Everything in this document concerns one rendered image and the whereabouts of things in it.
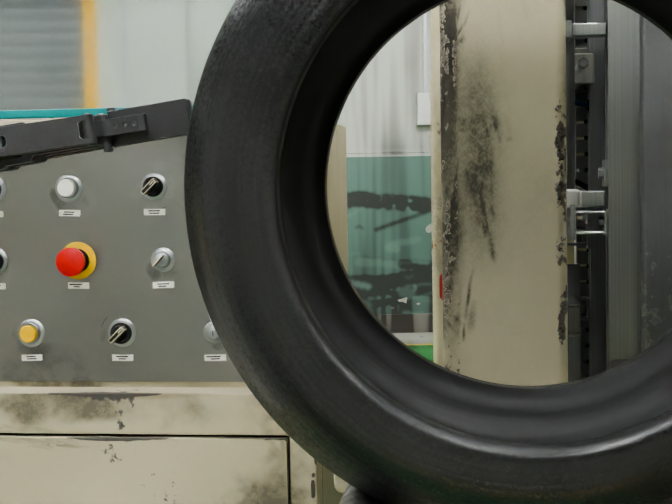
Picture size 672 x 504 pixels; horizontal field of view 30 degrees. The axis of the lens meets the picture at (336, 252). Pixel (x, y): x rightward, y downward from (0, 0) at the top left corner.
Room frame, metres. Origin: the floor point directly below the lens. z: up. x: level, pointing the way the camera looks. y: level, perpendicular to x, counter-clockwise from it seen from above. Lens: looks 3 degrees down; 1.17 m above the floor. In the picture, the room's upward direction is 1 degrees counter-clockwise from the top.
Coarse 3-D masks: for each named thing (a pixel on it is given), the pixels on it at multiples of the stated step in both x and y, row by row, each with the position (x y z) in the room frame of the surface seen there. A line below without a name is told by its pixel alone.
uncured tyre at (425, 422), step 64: (256, 0) 0.96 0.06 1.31; (320, 0) 0.93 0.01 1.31; (384, 0) 1.19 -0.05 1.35; (448, 0) 1.21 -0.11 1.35; (640, 0) 1.17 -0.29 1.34; (256, 64) 0.94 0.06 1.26; (320, 64) 1.20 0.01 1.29; (192, 128) 0.98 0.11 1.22; (256, 128) 0.94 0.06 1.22; (320, 128) 1.21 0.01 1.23; (192, 192) 0.98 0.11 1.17; (256, 192) 0.94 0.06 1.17; (320, 192) 1.21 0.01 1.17; (192, 256) 0.99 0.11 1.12; (256, 256) 0.94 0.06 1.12; (320, 256) 1.20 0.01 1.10; (256, 320) 0.95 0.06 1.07; (320, 320) 1.20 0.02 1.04; (256, 384) 0.97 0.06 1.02; (320, 384) 0.94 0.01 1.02; (384, 384) 1.19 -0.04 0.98; (448, 384) 1.19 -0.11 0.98; (576, 384) 1.18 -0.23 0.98; (640, 384) 1.17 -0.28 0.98; (320, 448) 0.96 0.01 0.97; (384, 448) 0.93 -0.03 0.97; (448, 448) 0.92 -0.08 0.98; (512, 448) 0.92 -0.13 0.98; (576, 448) 0.91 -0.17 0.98; (640, 448) 0.90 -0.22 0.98
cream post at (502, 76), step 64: (512, 0) 1.29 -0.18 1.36; (448, 64) 1.30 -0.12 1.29; (512, 64) 1.29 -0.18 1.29; (448, 128) 1.30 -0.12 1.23; (512, 128) 1.29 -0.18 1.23; (448, 192) 1.30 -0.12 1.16; (512, 192) 1.29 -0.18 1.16; (448, 256) 1.30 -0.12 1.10; (512, 256) 1.29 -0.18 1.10; (448, 320) 1.30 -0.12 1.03; (512, 320) 1.29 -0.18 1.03; (512, 384) 1.29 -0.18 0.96
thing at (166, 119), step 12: (132, 108) 1.06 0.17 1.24; (144, 108) 1.06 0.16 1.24; (156, 108) 1.06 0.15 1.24; (168, 108) 1.06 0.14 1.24; (180, 108) 1.06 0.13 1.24; (156, 120) 1.06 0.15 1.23; (168, 120) 1.06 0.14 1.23; (180, 120) 1.06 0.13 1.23; (144, 132) 1.06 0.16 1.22; (156, 132) 1.06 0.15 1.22; (168, 132) 1.06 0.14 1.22; (180, 132) 1.06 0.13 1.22; (120, 144) 1.07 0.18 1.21
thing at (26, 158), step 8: (80, 128) 1.06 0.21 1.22; (80, 136) 1.06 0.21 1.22; (96, 144) 1.06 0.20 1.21; (104, 144) 1.06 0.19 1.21; (40, 152) 1.06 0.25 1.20; (48, 152) 1.06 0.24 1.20; (8, 160) 1.07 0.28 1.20; (16, 160) 1.07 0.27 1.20; (24, 160) 1.07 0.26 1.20; (32, 160) 1.07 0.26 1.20; (0, 168) 1.07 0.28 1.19
